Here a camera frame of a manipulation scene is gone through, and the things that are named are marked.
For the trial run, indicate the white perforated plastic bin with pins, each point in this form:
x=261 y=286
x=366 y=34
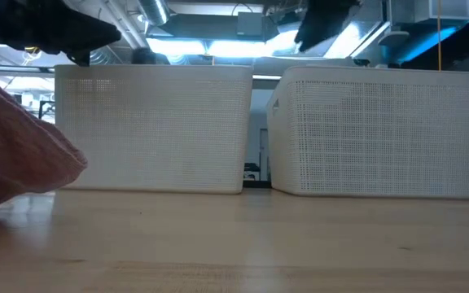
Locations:
x=153 y=130
x=381 y=134

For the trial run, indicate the black garment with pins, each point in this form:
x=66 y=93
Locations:
x=324 y=20

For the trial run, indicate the black frame crossbar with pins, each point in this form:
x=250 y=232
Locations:
x=257 y=184

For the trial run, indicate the silver ventilation duct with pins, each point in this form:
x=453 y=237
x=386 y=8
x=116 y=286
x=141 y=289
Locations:
x=153 y=12

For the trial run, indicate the white ventilation box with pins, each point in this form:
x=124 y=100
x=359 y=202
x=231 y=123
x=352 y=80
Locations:
x=430 y=11

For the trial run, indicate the grey ceiling box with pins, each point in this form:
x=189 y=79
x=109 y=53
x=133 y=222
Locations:
x=250 y=25

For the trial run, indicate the pink knit garment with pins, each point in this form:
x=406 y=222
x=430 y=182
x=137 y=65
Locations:
x=14 y=154

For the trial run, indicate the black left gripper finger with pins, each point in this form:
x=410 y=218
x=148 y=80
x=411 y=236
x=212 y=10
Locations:
x=98 y=34

